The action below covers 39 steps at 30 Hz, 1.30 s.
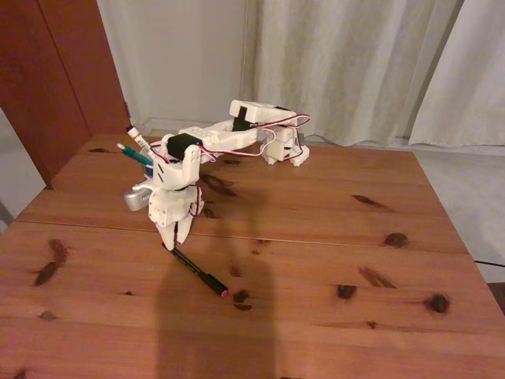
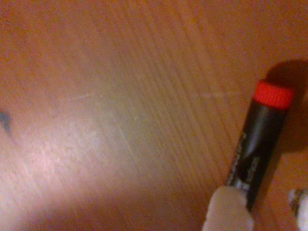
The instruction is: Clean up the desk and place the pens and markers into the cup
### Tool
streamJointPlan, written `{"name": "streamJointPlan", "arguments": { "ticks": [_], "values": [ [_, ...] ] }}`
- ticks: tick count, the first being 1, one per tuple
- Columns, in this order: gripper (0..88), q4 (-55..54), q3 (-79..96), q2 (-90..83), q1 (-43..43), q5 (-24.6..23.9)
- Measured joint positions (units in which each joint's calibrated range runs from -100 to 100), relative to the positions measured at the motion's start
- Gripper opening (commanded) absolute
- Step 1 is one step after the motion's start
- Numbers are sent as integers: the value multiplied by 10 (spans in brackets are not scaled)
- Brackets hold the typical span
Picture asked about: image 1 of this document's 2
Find green translucent pen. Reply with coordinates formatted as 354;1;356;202
116;142;155;166

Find brown wooden door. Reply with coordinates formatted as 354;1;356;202
0;0;133;190

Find dark brown furniture piece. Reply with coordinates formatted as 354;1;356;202
487;282;505;317

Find black pen red ends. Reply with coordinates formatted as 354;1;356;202
170;246;230;298

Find silver camera box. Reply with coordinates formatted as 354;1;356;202
123;184;155;213

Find white marker black caps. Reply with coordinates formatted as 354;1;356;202
125;125;155;163

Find white curtain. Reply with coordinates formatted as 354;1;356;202
236;0;462;149
406;0;505;149

